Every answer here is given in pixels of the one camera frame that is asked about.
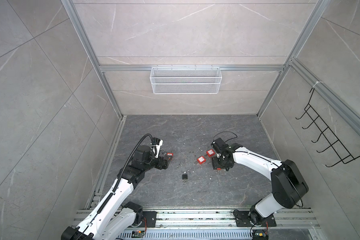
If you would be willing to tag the black wire hook rack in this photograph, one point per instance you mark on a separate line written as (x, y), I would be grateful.
(327, 133)

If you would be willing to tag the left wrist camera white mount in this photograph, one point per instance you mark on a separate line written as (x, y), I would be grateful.
(156, 145)

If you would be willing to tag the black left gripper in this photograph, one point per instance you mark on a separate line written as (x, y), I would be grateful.
(166, 161)

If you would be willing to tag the red padlock rear right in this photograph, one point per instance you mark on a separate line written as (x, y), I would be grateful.
(210, 153)

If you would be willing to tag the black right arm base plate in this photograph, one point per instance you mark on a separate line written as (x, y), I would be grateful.
(249, 219)

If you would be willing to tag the white wire mesh basket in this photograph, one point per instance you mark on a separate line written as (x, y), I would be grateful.
(185, 80)

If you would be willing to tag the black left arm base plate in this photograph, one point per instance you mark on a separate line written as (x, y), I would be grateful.
(151, 218)

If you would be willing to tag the red padlock middle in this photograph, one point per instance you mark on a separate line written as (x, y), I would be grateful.
(201, 160)

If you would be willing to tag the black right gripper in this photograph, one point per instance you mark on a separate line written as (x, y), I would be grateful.
(215, 164)

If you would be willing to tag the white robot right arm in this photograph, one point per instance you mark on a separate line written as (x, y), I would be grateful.
(288, 184)

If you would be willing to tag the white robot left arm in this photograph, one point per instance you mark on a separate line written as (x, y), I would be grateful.
(104, 222)

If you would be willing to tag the aluminium front rail frame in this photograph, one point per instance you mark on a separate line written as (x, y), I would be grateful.
(219, 224)

